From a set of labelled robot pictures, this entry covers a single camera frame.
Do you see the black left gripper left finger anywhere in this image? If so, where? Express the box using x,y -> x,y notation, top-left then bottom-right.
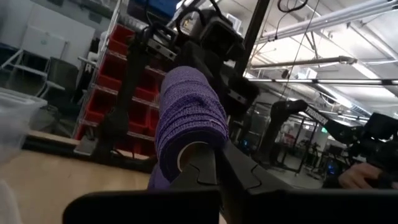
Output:
62,144 -> 222,224

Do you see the blue storage bin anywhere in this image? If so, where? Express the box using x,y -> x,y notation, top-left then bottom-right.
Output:
127,0 -> 181,18

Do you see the red storage bin rack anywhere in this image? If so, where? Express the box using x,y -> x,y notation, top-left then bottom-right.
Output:
73,23 -> 167,156

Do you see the person's hand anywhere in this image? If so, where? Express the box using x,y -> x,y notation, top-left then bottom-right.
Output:
338,162 -> 398,190

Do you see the blue elastic bandage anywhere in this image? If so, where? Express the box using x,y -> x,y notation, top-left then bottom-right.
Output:
147,65 -> 230,191

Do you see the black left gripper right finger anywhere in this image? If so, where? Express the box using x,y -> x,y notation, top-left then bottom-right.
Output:
216,139 -> 398,224

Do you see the clear plastic storage bin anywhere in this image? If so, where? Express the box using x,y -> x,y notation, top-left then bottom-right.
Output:
0,86 -> 48,164

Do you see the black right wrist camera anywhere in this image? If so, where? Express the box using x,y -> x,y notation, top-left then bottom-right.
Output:
198,12 -> 246,62

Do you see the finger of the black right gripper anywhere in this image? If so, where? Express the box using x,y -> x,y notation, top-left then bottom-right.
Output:
92,42 -> 149,163
224,101 -> 261,121

